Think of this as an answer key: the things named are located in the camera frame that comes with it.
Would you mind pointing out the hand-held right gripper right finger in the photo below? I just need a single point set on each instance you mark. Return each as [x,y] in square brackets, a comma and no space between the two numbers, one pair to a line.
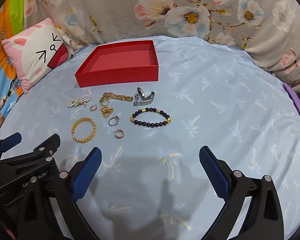
[213,171]

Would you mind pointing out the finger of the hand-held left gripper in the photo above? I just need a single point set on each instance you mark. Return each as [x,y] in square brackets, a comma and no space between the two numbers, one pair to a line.
[11,140]
[48,142]

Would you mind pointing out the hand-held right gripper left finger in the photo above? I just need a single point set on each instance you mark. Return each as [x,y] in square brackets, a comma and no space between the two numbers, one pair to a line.
[87,172]

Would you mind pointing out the gold watch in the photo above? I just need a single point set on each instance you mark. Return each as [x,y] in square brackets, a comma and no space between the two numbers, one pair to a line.
[115,95]

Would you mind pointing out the silver watch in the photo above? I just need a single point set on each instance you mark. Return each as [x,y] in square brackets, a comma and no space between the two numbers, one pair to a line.
[143,102]

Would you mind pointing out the red cardboard box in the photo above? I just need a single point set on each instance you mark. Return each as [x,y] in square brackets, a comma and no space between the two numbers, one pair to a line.
[115,76]

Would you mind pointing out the light blue bed sheet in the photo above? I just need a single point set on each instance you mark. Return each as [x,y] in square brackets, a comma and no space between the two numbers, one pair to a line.
[215,105]

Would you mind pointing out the cat print pillow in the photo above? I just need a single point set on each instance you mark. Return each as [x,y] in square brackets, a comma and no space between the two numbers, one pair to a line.
[32,52]

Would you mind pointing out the purple cloth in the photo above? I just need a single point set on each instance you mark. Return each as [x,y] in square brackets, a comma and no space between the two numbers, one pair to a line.
[296,100]

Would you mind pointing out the colourful cartoon blanket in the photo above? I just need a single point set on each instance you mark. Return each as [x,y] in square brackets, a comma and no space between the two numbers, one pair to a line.
[5,25]

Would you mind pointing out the grey floral blanket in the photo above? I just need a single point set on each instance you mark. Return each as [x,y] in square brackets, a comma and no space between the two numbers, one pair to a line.
[115,10]

